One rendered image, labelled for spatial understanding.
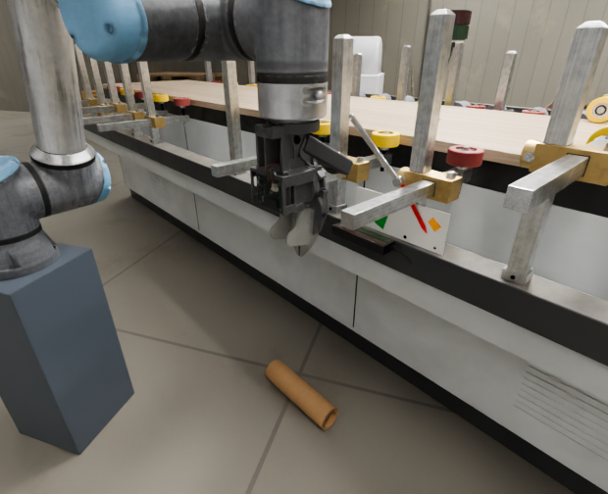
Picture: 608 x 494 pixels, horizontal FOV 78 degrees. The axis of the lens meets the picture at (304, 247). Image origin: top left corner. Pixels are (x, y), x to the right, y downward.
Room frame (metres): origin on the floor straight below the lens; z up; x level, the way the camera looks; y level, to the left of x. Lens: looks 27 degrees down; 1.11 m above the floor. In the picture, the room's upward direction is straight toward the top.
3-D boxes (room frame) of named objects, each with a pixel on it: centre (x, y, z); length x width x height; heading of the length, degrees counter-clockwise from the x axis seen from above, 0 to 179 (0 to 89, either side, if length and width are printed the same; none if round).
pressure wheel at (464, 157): (0.88, -0.38, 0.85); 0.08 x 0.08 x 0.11
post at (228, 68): (1.39, 0.25, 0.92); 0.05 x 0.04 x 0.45; 43
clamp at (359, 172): (1.00, -0.11, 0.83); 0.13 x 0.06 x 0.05; 43
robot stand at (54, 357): (0.89, 0.78, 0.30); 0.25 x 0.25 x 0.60; 72
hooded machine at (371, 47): (5.00, -0.68, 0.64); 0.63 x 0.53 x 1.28; 163
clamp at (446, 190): (0.82, -0.28, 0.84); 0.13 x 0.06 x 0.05; 43
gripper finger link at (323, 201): (0.52, -0.01, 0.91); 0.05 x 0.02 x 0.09; 44
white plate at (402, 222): (0.84, -0.22, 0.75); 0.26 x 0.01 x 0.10; 43
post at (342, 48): (1.01, -0.09, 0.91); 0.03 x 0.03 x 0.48; 43
